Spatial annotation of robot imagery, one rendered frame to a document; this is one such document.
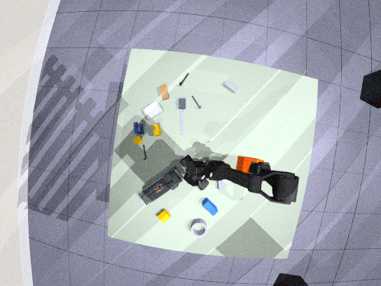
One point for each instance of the blue block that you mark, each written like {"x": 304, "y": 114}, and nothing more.
{"x": 208, "y": 205}

